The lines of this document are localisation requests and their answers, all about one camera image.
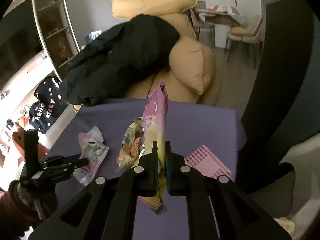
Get tan sofa cushions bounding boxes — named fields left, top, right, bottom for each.
left=112, top=0, right=222, bottom=106

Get orange cartoon snack bag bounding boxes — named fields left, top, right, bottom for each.
left=117, top=117, right=144, bottom=171

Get pink white cartoon wrapper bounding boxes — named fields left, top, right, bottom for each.
left=73, top=126, right=109, bottom=186

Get white trash bag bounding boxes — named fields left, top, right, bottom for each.
left=281, top=134, right=319, bottom=239

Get white curved shelf unit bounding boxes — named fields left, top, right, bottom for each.
left=32, top=0, right=80, bottom=80

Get dark hello kitty bag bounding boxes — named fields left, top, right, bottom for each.
left=29, top=76, right=68, bottom=134

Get purple table cloth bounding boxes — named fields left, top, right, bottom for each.
left=49, top=99, right=246, bottom=239

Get dining table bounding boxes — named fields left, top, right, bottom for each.
left=191, top=8, right=247, bottom=47

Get pink checkered box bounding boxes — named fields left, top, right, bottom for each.
left=185, top=145, right=232, bottom=179

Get left hand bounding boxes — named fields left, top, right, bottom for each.
left=0, top=180, right=40, bottom=239

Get black jacket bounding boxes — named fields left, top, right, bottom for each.
left=59, top=14, right=180, bottom=106

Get beige dining chair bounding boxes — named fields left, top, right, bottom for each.
left=225, top=15, right=263, bottom=69

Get pink long snack wrapper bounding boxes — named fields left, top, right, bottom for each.
left=140, top=80, right=169, bottom=213

